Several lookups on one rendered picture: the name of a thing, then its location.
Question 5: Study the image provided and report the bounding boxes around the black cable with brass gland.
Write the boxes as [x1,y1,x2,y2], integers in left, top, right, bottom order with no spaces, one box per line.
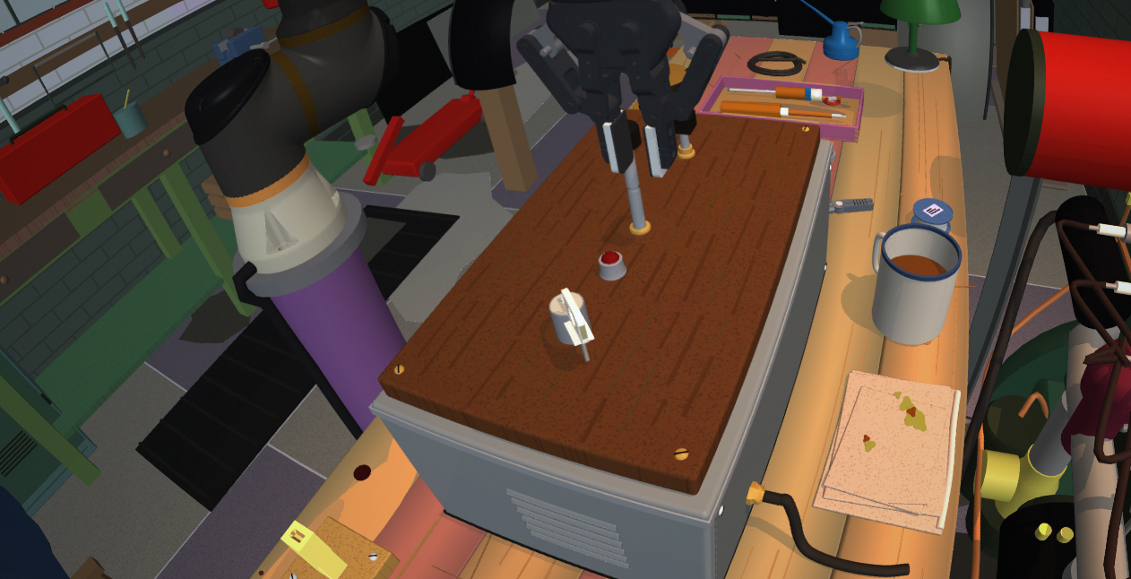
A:
[746,480,912,579]

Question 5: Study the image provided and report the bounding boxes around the red toolbox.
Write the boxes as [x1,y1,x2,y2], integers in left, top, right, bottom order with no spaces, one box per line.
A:
[0,91,124,207]

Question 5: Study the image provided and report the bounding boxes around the red floor jack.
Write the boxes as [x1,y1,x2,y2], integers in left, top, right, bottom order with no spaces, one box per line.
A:
[361,90,487,188]

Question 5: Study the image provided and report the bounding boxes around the purple tool tray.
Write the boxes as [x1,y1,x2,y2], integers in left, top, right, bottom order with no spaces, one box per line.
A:
[694,74,867,143]

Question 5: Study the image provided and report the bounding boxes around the teal cup with pencil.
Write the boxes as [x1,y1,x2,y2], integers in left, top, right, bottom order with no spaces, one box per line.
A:
[112,88,151,141]

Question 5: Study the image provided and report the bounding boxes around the black rubber ring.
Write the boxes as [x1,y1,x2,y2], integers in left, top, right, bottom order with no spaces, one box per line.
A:
[747,49,808,79]

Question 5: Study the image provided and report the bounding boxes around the orange-handled screwdriver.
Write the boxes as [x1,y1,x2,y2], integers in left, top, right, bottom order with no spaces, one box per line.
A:
[726,83,855,107]
[718,99,850,122]

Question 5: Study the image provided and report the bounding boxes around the small blue tin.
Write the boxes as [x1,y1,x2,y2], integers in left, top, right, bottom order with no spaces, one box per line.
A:
[911,197,954,237]

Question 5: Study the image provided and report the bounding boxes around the wooden post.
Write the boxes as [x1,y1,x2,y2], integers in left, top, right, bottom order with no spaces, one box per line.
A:
[479,83,541,194]

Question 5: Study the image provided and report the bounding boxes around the red cylinder tank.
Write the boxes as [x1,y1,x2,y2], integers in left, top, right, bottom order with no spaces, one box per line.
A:
[1004,27,1131,182]

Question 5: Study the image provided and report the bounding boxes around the grey ignition switch barrel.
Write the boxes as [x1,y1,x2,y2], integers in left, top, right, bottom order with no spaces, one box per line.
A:
[548,289,590,348]

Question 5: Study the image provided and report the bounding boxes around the yellow tag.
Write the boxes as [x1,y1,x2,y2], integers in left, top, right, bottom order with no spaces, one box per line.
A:
[280,520,351,579]

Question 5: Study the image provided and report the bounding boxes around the black arched fender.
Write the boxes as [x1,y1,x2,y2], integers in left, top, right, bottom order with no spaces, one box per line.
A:
[447,0,551,91]

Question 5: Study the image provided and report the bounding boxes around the cork block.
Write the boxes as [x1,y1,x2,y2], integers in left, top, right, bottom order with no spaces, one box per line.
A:
[291,515,401,579]

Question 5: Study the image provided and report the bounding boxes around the blue vise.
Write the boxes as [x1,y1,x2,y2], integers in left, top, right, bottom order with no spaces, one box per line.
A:
[213,23,267,66]

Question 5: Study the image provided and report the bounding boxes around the grey wood-topped switch panel box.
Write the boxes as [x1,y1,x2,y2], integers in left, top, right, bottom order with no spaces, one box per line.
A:
[371,110,837,579]

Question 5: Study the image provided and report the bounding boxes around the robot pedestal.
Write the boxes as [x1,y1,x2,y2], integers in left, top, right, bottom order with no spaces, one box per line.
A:
[231,193,410,432]

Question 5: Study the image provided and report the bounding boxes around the engine with cables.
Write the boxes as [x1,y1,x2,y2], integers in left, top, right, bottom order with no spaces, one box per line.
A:
[963,194,1131,579]

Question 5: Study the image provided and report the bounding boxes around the blue oil can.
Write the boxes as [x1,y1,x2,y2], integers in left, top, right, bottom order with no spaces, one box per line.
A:
[794,0,866,64]

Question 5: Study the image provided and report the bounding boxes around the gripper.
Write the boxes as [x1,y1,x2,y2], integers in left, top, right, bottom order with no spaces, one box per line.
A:
[515,0,731,179]

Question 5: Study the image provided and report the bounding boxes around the stained paper stack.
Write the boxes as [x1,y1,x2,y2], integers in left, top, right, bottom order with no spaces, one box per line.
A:
[812,369,963,537]

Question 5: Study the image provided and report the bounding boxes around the green workbench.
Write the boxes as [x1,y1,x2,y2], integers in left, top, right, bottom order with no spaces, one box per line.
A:
[0,0,266,488]

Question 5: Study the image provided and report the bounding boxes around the grey choke pull rod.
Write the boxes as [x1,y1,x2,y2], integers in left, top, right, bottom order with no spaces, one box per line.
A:
[623,159,653,238]

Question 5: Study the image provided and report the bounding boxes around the grey enamel mug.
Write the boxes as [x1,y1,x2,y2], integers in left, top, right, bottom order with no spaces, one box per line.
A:
[871,222,965,348]

